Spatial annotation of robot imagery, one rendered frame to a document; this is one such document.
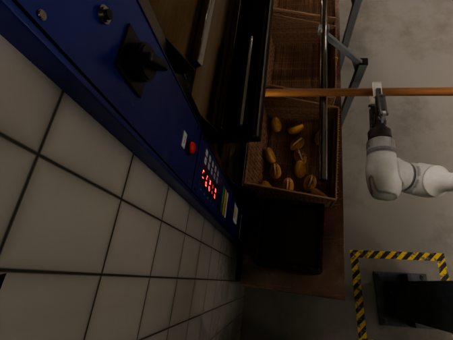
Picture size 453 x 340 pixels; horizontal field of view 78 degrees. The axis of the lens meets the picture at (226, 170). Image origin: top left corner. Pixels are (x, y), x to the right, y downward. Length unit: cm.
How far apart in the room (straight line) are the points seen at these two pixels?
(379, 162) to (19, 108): 95
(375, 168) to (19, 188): 95
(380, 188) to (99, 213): 84
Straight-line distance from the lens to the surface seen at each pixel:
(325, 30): 144
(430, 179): 110
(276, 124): 174
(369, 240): 227
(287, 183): 159
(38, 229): 32
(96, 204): 38
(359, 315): 222
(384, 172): 103
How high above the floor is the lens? 215
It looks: 66 degrees down
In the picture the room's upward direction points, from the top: 24 degrees counter-clockwise
